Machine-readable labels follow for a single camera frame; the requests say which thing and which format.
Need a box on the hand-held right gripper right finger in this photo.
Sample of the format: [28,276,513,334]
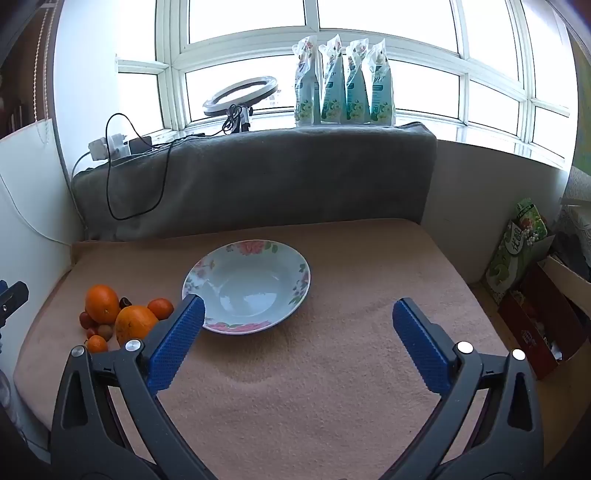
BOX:
[392,298,546,480]

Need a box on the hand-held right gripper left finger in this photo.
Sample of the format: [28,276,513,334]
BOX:
[50,294,218,480]

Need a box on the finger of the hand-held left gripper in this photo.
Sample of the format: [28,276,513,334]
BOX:
[0,281,29,326]

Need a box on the large orange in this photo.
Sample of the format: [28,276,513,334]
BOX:
[115,305,160,348]
[84,285,121,324]

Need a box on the floral white bowl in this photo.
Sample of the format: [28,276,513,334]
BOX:
[181,239,311,336]

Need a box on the red cardboard box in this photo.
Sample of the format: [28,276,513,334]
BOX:
[498,261,591,380]

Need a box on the green snack bag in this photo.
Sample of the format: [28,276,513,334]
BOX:
[482,198,555,305]

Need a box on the pink blanket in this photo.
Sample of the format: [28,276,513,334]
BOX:
[14,218,573,480]

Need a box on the white power strip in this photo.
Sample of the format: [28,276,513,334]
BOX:
[88,136,155,162]

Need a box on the grey cushion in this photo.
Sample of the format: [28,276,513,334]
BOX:
[71,122,437,241]

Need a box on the white green refill pouch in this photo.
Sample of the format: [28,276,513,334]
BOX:
[294,36,322,126]
[345,38,372,124]
[320,34,348,125]
[367,39,395,125]

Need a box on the black cable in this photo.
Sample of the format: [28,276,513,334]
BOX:
[106,113,206,221]

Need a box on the thick white power cable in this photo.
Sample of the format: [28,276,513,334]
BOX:
[69,151,95,236]

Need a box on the white bead chain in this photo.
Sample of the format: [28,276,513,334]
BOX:
[32,0,54,139]

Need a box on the ring light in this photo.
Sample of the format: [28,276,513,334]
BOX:
[203,76,280,134]

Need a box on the white window frame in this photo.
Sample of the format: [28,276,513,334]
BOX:
[115,0,575,171]

